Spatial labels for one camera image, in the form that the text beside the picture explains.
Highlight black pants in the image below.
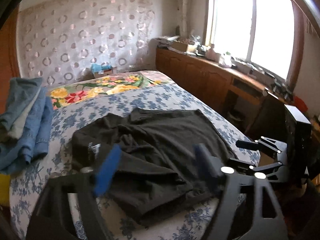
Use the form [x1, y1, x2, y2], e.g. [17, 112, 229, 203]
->
[71, 108, 235, 226]

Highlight yellow object beside bed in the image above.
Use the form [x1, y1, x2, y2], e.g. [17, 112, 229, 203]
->
[0, 174, 10, 207]

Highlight pink bottle on cabinet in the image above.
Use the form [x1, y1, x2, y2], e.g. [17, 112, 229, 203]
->
[205, 43, 216, 61]

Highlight wooden side cabinet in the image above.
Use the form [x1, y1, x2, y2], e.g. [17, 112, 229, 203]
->
[156, 48, 285, 133]

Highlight folded blue jeans stack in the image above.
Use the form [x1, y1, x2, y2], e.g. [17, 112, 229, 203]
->
[1, 77, 53, 175]

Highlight blue floral bed sheet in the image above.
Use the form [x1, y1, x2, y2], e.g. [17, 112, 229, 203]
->
[10, 84, 260, 239]

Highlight white circle-patterned curtain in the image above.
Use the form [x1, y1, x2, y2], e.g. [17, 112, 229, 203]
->
[16, 0, 156, 87]

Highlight cardboard box on cabinet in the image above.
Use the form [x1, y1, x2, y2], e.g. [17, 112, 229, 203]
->
[171, 41, 197, 53]

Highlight blue tissue box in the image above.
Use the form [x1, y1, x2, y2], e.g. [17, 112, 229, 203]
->
[91, 63, 113, 78]

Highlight window with brown frame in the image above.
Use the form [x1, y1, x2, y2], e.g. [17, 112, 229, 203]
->
[206, 0, 304, 89]

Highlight colourful floral blanket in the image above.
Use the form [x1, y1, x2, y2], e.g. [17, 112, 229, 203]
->
[49, 70, 174, 109]

